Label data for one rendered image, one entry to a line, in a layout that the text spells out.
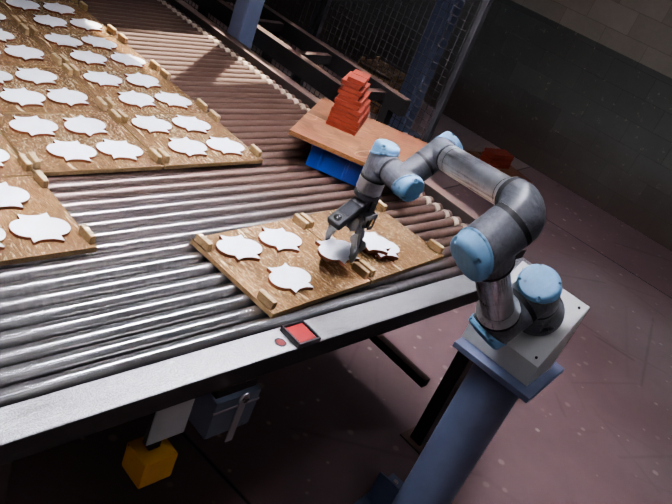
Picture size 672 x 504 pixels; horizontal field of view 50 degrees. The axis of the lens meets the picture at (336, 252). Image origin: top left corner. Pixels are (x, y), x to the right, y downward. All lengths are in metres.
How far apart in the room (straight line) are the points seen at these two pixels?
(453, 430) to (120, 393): 1.18
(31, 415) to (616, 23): 6.07
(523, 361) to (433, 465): 0.52
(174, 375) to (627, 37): 5.75
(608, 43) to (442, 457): 5.02
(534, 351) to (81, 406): 1.25
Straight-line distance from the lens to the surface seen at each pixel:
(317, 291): 1.98
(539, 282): 1.97
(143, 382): 1.57
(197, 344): 1.70
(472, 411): 2.29
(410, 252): 2.38
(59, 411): 1.49
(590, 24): 6.93
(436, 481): 2.48
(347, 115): 2.82
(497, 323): 1.90
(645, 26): 6.79
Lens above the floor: 1.99
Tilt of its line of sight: 29 degrees down
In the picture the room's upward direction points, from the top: 23 degrees clockwise
